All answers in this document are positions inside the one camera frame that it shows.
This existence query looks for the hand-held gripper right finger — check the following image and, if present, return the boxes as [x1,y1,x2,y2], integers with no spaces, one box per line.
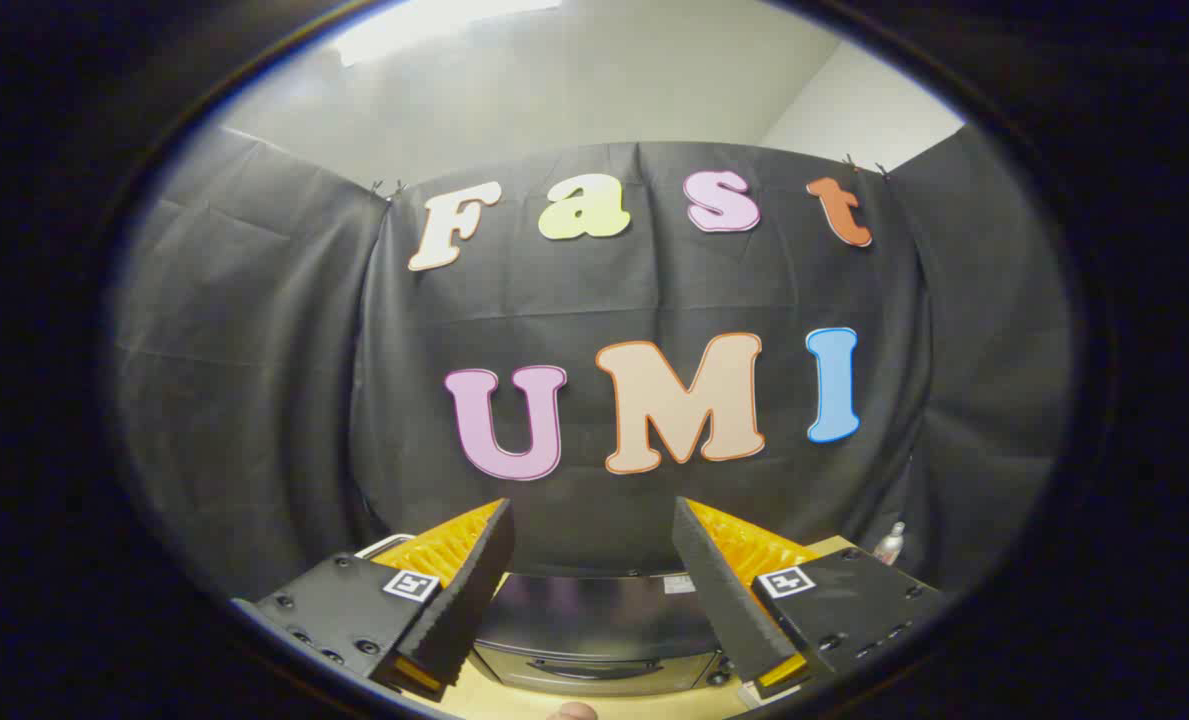
[672,497,946,702]

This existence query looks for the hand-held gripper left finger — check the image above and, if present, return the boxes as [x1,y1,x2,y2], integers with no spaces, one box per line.
[232,498,515,702]

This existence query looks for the black toaster oven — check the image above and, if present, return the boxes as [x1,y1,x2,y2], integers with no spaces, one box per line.
[469,570,737,697]

